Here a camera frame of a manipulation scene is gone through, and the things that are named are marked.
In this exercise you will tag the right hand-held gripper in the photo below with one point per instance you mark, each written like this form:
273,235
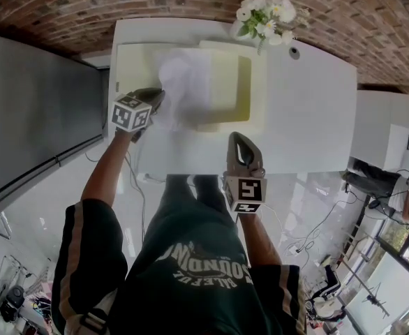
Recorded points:
248,190

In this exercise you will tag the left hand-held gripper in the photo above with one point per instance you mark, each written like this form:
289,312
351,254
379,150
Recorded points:
129,113

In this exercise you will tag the white cloth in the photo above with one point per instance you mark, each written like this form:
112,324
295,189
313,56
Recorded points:
187,82

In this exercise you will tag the cream box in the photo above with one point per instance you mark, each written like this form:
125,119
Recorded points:
225,82

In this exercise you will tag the person's left forearm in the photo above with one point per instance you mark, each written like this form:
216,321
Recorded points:
106,173

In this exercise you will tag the person's right forearm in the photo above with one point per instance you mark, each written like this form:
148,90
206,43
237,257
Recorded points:
257,239

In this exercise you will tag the person's right leg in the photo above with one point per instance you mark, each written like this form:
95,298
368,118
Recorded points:
209,194

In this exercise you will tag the person's leg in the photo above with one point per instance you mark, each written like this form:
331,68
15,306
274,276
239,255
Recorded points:
178,194
209,194

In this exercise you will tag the white desk with drawers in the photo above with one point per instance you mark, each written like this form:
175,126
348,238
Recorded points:
305,117

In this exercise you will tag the person's left leg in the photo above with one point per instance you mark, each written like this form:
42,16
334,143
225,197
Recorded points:
178,194

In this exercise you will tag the tall grey metal cabinet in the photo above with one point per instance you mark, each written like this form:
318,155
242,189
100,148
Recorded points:
40,117

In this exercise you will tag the white vase with white flowers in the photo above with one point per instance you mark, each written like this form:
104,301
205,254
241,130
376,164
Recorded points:
264,19

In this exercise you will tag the person's green printed shirt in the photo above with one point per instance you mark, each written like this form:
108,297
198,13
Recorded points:
190,284

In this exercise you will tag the low white cabinet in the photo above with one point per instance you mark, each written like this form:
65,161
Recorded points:
400,145

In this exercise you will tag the black framed window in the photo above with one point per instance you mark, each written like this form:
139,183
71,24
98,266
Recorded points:
393,284

